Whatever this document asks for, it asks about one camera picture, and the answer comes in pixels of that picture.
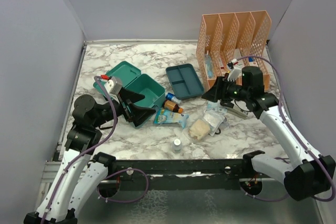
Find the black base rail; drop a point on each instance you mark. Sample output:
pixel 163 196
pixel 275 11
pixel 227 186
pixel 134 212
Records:
pixel 190 174

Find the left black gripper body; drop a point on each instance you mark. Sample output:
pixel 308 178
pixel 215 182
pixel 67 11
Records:
pixel 125 109

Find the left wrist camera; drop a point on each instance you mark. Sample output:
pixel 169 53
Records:
pixel 113 87

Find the blue face mask packet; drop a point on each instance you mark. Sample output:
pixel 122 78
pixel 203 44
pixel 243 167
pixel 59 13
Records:
pixel 215 106

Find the brown bottle orange cap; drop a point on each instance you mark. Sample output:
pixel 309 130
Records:
pixel 173 107

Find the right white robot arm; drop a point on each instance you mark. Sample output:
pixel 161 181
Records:
pixel 309 172

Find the white gauze packet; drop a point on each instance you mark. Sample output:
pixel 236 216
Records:
pixel 214 119

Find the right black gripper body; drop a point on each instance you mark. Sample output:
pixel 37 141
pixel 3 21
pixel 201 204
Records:
pixel 231 91

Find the small white grey-cap bottle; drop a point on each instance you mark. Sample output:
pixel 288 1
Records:
pixel 177 145

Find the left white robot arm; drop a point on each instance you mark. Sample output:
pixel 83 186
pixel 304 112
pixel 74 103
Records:
pixel 81 171

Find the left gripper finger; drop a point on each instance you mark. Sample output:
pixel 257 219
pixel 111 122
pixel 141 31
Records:
pixel 126 94
pixel 140 115

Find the cream cotton ball bag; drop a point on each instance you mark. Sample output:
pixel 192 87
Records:
pixel 199 129

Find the teal medicine kit box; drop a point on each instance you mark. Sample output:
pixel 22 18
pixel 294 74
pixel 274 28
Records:
pixel 132 79

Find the dark blue divided tray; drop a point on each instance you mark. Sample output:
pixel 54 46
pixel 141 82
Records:
pixel 184 81

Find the white bottle blue cap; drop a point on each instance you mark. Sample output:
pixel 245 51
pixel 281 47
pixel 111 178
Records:
pixel 173 98

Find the blue cotton swab packet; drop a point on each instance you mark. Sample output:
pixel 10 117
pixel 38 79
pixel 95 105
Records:
pixel 164 116

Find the peach file organizer rack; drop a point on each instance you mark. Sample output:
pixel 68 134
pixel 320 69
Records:
pixel 228 36

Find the blue item in rack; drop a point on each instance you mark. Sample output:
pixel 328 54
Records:
pixel 209 66

